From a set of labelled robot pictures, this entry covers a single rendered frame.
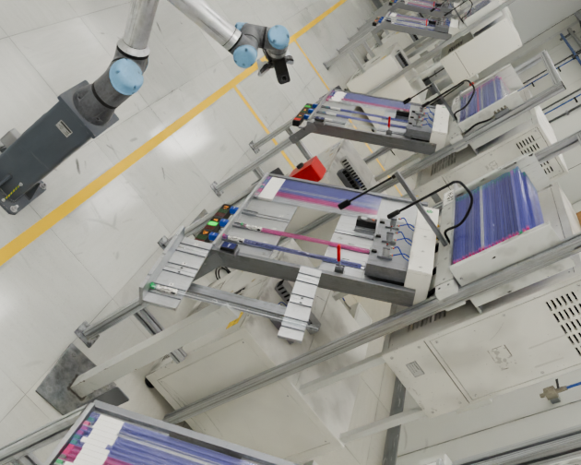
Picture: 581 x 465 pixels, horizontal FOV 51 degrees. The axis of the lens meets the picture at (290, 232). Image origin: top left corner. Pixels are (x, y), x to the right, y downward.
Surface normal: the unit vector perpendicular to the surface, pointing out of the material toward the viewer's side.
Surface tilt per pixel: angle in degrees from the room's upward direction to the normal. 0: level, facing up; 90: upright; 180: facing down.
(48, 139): 90
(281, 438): 90
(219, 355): 90
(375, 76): 90
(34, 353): 0
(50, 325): 0
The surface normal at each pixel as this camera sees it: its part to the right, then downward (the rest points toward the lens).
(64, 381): 0.77, -0.44
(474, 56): -0.25, 0.46
